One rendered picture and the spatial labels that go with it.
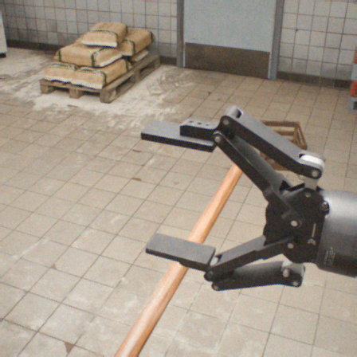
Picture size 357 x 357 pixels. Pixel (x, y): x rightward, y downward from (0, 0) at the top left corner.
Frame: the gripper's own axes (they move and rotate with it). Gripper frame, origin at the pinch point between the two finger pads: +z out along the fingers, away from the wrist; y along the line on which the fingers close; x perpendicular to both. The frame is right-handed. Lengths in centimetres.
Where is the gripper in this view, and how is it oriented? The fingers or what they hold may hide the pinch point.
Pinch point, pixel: (158, 192)
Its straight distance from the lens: 49.4
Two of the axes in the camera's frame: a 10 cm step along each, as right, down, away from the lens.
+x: 3.8, -4.7, 8.0
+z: -9.3, -1.9, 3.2
